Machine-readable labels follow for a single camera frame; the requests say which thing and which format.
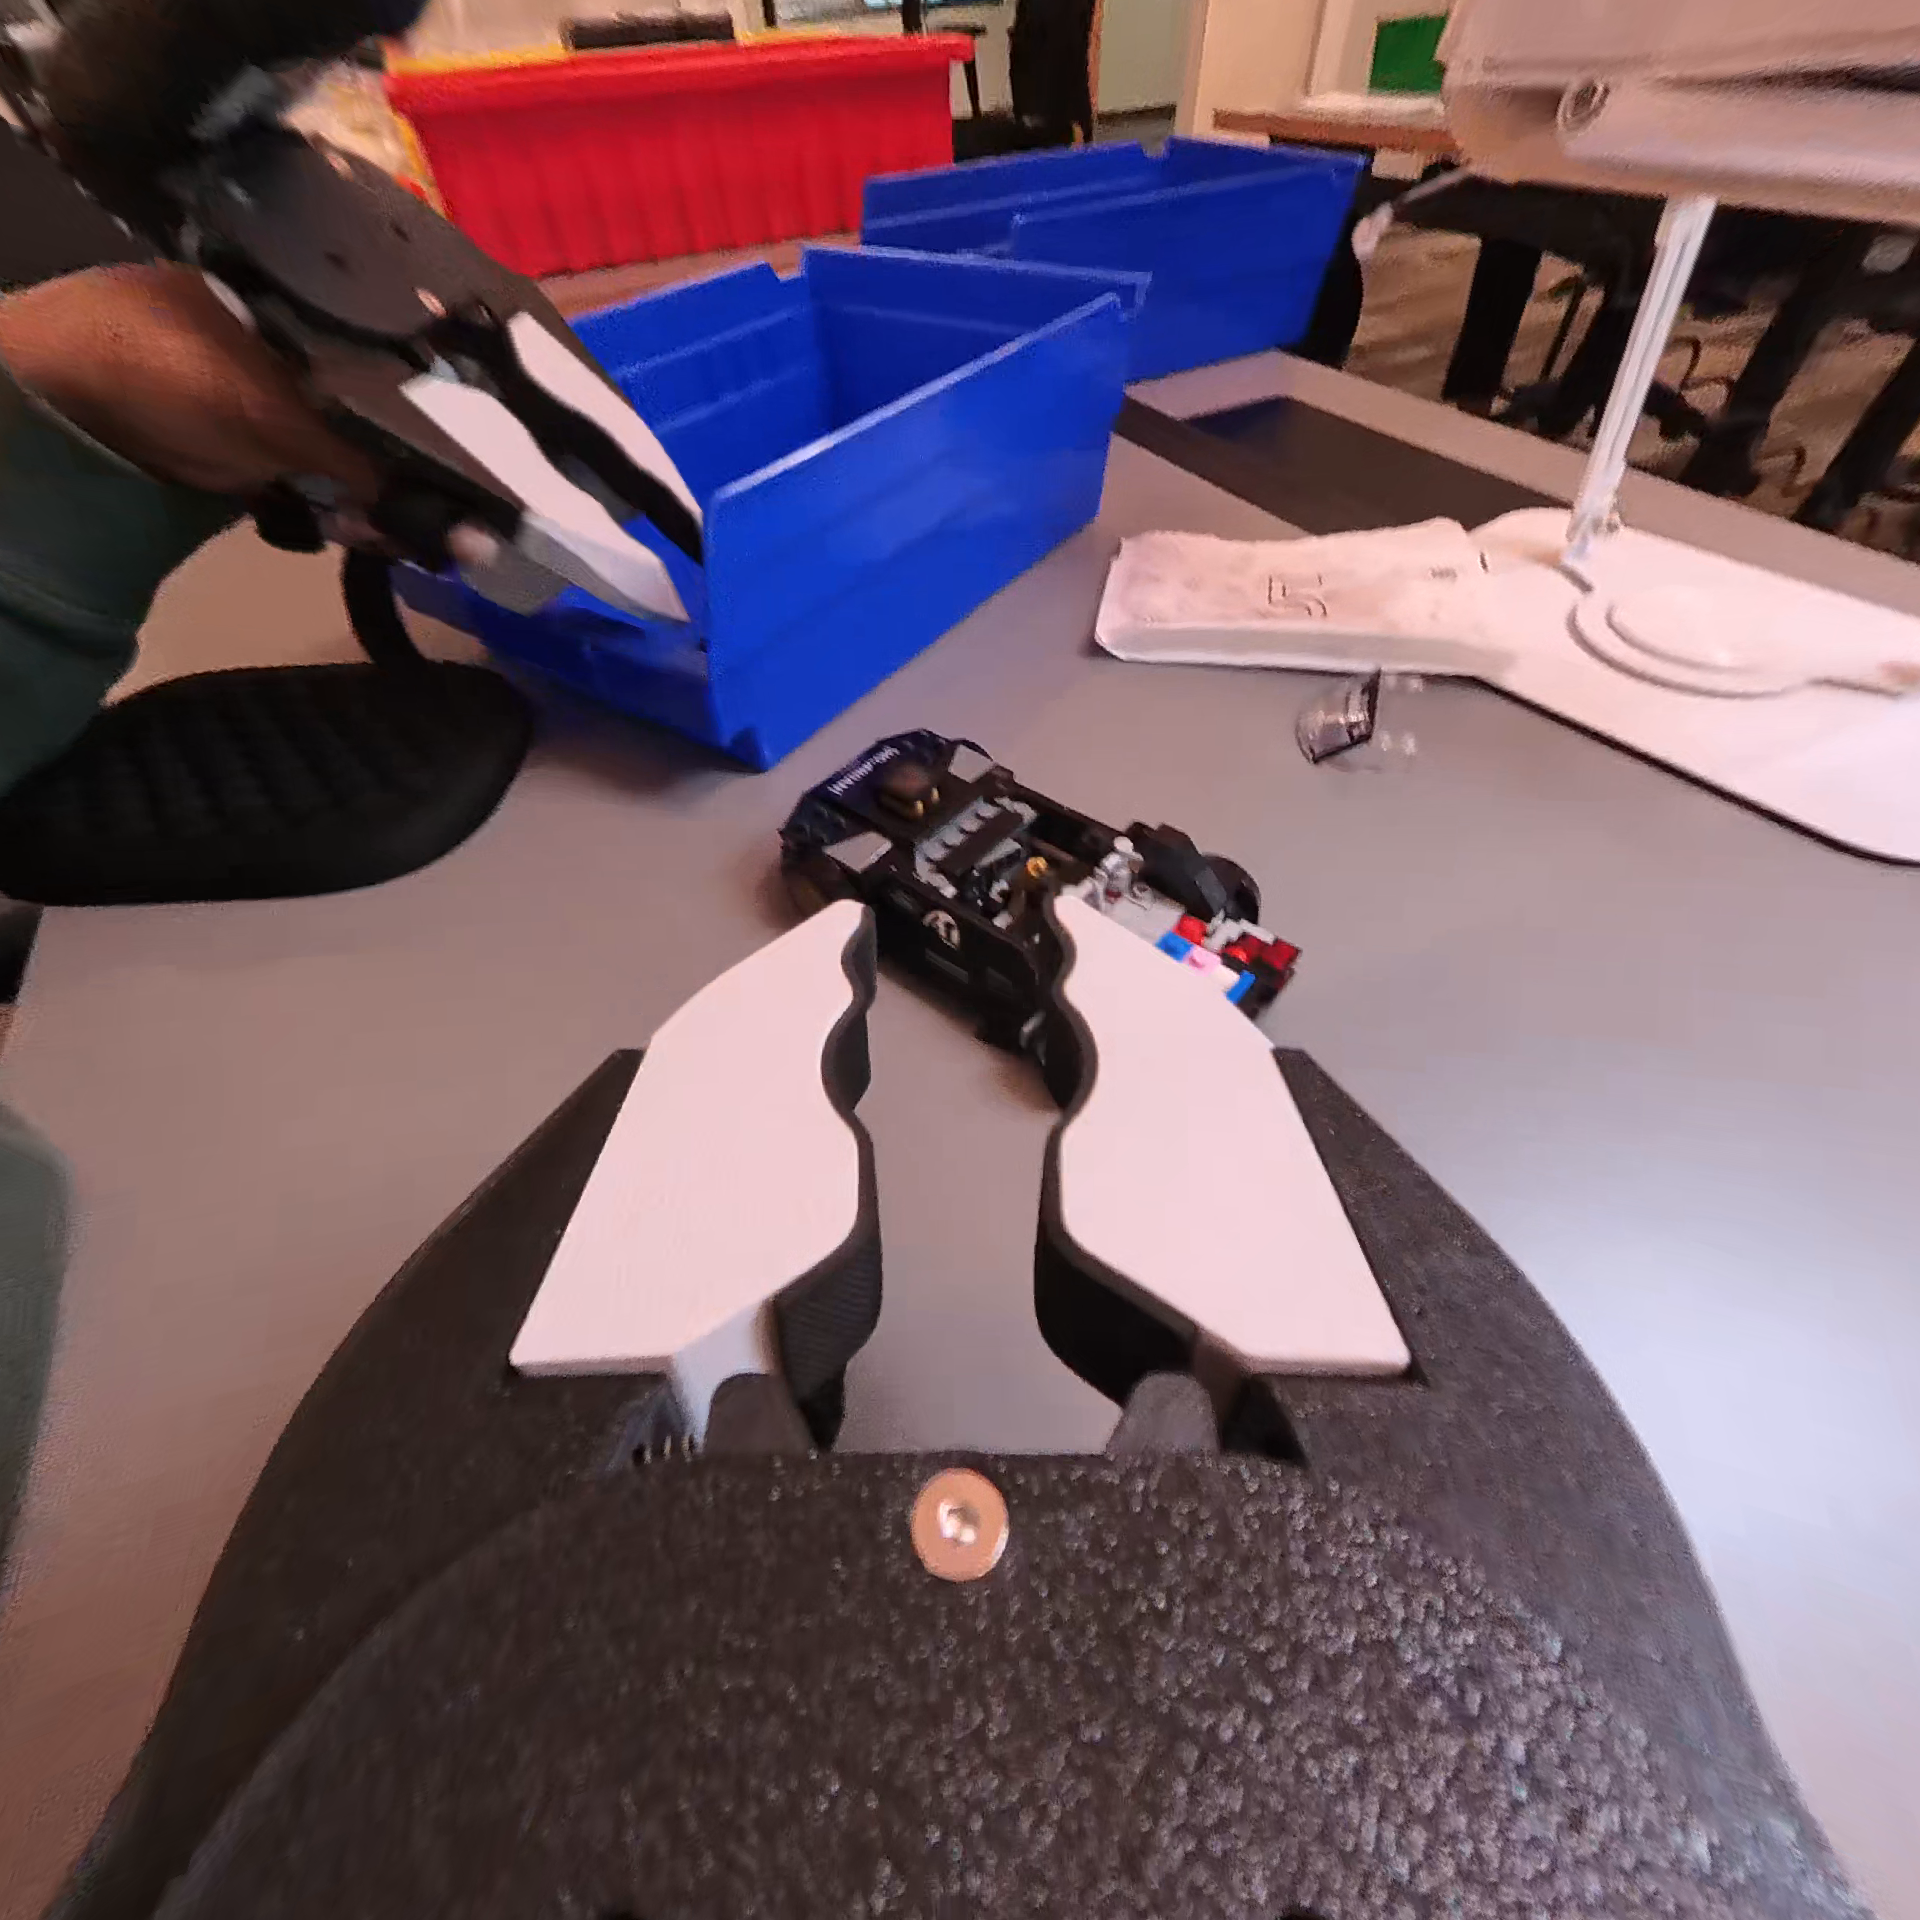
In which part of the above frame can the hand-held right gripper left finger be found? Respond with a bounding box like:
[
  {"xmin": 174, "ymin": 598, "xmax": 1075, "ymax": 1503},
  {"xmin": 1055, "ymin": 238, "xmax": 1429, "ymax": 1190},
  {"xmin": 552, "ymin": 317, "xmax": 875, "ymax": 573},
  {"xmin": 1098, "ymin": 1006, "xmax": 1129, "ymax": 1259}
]
[{"xmin": 507, "ymin": 901, "xmax": 887, "ymax": 1408}]

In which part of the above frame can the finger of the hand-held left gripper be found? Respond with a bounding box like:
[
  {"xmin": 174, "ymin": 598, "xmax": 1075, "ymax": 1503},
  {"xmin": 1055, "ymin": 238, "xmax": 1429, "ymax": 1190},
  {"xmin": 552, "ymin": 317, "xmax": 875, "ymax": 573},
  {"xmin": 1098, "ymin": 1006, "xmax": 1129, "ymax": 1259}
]
[
  {"xmin": 399, "ymin": 372, "xmax": 692, "ymax": 626},
  {"xmin": 503, "ymin": 308, "xmax": 709, "ymax": 566}
]

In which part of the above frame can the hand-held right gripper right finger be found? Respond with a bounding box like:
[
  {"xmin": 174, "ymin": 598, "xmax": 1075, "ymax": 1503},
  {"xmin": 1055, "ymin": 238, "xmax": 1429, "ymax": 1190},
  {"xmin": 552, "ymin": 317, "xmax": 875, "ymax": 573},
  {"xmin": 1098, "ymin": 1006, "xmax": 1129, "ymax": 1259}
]
[{"xmin": 1034, "ymin": 893, "xmax": 1415, "ymax": 1383}]

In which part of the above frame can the blue plastic bin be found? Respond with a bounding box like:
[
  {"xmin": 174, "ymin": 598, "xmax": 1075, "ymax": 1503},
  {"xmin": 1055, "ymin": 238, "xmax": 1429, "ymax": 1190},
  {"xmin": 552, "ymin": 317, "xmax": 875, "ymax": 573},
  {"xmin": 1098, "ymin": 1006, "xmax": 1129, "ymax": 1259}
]
[
  {"xmin": 396, "ymin": 246, "xmax": 1133, "ymax": 770},
  {"xmin": 861, "ymin": 134, "xmax": 1366, "ymax": 384}
]

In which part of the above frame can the black lego car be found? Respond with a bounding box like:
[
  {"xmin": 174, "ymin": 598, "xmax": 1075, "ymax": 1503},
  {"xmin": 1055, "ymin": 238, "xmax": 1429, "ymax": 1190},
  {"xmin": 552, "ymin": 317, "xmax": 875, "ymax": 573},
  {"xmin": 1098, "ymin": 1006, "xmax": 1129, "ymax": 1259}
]
[{"xmin": 778, "ymin": 730, "xmax": 1304, "ymax": 1068}]

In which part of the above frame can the clear lego windshield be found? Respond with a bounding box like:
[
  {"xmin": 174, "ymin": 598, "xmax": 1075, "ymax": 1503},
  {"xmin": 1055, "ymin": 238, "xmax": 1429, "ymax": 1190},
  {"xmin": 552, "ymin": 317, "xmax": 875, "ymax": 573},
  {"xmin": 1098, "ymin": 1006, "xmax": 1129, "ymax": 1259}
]
[{"xmin": 1296, "ymin": 671, "xmax": 1418, "ymax": 774}]

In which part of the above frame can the white book stand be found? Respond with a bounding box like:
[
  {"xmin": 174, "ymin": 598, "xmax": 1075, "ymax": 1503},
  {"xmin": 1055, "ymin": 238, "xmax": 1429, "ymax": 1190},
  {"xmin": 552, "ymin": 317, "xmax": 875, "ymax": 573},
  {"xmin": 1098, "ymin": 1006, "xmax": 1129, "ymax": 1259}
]
[{"xmin": 1440, "ymin": 60, "xmax": 1920, "ymax": 867}]

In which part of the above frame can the person's left forearm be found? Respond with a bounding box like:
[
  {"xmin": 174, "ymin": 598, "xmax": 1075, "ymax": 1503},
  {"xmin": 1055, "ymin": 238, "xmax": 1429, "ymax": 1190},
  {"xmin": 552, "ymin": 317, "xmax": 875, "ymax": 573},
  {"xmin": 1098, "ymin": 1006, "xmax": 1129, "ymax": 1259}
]
[{"xmin": 0, "ymin": 375, "xmax": 242, "ymax": 789}]

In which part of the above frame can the person's left hand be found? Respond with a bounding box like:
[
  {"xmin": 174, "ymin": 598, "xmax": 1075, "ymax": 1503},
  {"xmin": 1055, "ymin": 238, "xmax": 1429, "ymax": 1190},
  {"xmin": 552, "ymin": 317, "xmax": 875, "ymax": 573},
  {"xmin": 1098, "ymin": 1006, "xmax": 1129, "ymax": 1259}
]
[{"xmin": 0, "ymin": 261, "xmax": 380, "ymax": 504}]

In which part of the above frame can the red plastic bin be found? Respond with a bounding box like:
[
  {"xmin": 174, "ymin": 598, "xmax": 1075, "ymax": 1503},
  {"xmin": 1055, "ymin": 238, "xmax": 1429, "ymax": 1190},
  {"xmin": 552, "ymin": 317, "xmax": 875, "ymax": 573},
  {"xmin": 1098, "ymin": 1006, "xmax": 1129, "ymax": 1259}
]
[{"xmin": 387, "ymin": 34, "xmax": 978, "ymax": 280}]

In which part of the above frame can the black wrist rest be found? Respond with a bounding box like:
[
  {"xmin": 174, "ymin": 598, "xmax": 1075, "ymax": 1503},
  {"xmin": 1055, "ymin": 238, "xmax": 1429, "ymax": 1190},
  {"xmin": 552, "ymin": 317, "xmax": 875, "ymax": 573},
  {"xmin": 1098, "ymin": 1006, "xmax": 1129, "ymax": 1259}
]
[{"xmin": 0, "ymin": 661, "xmax": 534, "ymax": 906}]

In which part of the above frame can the printed white paper bag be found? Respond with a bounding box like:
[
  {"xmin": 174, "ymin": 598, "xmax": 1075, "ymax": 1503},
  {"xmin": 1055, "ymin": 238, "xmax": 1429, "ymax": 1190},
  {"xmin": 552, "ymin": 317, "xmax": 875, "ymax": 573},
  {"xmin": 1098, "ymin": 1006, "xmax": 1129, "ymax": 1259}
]
[{"xmin": 1094, "ymin": 517, "xmax": 1516, "ymax": 670}]

